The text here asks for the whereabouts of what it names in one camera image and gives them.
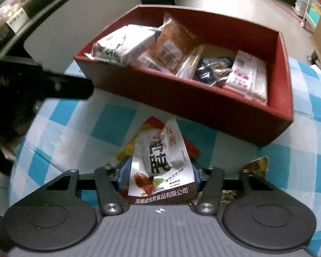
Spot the white duck snack packet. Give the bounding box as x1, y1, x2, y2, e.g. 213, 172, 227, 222
128, 118, 196, 205

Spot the Kaprons silver snack packet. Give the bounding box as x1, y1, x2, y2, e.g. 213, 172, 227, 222
85, 24, 163, 67

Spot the red white long snack packet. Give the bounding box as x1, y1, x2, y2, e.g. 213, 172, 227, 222
223, 50, 268, 105

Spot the silver white snack packet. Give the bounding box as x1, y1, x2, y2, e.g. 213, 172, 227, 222
130, 50, 176, 75

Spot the orange brown snack packet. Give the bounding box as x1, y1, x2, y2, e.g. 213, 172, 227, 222
148, 12, 200, 74

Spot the red yellow snack packet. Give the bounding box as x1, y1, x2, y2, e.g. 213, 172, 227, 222
106, 115, 202, 169

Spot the dark brown snack packet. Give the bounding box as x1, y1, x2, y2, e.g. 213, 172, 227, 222
220, 156, 269, 206

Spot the blue white checkered tablecloth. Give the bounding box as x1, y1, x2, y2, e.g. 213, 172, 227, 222
8, 58, 321, 256

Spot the blue small snack packet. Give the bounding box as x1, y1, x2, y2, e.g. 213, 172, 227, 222
194, 57, 234, 88

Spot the red cardboard box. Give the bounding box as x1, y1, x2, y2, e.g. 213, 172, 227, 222
74, 5, 294, 147

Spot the white wire shelf rack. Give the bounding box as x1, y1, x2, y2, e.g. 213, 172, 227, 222
293, 0, 321, 31

